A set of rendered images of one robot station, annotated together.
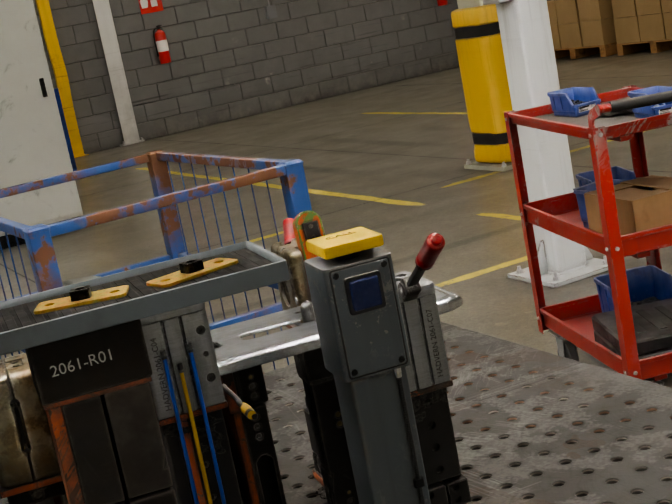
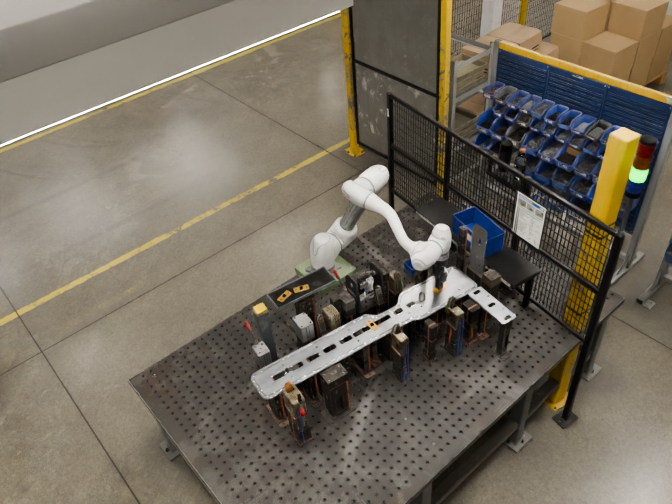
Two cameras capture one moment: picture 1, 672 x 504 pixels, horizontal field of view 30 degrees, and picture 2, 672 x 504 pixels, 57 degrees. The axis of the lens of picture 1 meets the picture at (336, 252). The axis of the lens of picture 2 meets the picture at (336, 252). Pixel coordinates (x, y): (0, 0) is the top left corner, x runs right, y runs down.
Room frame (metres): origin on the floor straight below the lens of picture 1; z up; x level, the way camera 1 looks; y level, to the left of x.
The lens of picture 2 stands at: (3.50, -0.06, 3.53)
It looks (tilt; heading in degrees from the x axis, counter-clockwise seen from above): 41 degrees down; 168
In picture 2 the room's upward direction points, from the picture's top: 6 degrees counter-clockwise
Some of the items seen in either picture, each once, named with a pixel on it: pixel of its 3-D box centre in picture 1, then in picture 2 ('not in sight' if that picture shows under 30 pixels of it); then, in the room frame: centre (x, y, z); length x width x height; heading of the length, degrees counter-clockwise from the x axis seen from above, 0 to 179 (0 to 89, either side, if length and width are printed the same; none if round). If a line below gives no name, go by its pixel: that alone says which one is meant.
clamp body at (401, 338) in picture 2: not in sight; (400, 355); (1.49, 0.66, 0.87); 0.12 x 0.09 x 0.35; 16
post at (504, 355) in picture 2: not in sight; (503, 336); (1.53, 1.26, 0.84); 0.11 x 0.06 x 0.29; 16
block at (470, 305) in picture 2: not in sight; (469, 322); (1.37, 1.13, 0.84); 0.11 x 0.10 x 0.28; 16
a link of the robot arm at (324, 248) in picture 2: not in sight; (323, 249); (0.56, 0.48, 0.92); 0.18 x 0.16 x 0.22; 127
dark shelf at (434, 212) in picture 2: not in sight; (473, 239); (0.90, 1.36, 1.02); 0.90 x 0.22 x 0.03; 16
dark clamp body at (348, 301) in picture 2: not in sight; (348, 319); (1.16, 0.47, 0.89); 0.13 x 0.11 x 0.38; 16
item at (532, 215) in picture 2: not in sight; (529, 219); (1.15, 1.56, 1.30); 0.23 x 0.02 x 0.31; 16
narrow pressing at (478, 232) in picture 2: not in sight; (477, 249); (1.15, 1.26, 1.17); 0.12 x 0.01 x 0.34; 16
